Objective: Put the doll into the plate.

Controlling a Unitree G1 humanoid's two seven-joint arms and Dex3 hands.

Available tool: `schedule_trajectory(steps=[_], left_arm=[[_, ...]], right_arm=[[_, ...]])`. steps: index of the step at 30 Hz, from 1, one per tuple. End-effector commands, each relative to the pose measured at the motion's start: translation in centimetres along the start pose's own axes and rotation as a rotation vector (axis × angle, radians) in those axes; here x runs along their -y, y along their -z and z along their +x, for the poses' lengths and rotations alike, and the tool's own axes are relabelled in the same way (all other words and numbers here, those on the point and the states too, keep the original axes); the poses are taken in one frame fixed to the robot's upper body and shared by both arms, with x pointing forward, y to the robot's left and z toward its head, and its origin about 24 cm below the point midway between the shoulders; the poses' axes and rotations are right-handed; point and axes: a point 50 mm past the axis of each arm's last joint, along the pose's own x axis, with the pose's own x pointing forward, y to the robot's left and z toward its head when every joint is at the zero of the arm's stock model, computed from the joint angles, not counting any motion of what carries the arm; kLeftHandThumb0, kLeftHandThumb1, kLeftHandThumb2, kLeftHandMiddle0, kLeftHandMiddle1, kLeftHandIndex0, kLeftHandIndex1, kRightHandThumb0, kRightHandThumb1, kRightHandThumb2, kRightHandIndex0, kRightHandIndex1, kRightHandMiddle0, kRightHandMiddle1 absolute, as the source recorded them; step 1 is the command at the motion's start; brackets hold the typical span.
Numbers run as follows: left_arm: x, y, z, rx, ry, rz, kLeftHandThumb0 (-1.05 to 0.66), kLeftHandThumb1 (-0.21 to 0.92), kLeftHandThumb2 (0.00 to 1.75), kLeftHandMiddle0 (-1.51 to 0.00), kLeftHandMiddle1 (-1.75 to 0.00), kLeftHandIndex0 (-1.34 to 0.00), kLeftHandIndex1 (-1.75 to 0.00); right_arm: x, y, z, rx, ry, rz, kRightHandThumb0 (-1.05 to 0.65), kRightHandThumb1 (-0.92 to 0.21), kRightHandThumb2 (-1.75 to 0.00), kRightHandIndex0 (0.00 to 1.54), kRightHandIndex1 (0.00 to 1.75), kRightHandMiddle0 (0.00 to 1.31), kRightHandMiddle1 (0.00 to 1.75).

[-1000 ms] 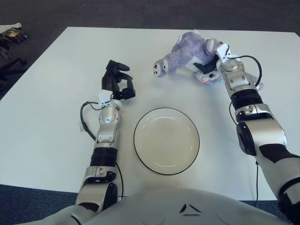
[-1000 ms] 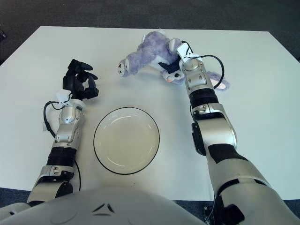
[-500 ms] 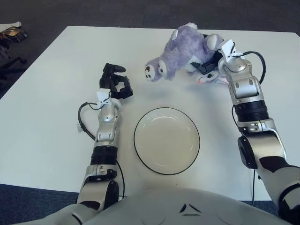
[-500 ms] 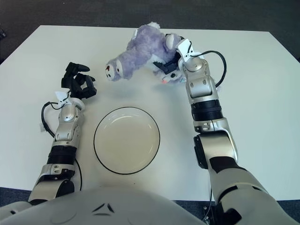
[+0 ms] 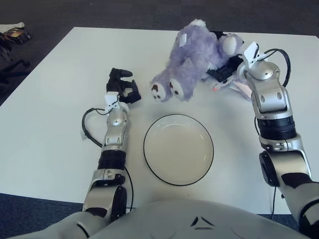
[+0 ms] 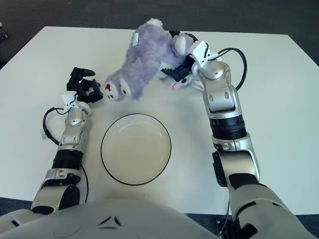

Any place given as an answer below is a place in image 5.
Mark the black office chair base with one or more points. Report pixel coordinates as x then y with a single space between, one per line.
17 64

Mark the white cloth on floor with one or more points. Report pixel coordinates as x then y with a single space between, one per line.
15 25

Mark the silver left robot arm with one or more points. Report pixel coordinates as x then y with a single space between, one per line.
115 139

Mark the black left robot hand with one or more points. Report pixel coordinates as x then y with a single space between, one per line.
114 84

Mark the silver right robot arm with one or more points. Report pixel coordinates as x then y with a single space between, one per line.
271 99

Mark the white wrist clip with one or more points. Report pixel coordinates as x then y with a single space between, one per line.
111 99
251 53

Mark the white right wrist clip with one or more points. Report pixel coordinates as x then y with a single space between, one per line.
251 53

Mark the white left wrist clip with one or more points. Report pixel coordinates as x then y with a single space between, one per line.
111 99

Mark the purple plush bunny doll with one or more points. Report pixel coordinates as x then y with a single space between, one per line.
194 54

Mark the grey robot torso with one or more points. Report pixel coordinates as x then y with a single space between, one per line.
174 219

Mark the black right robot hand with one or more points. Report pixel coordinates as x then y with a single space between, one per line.
224 72

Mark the white plate with black rim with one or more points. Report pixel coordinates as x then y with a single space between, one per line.
178 152

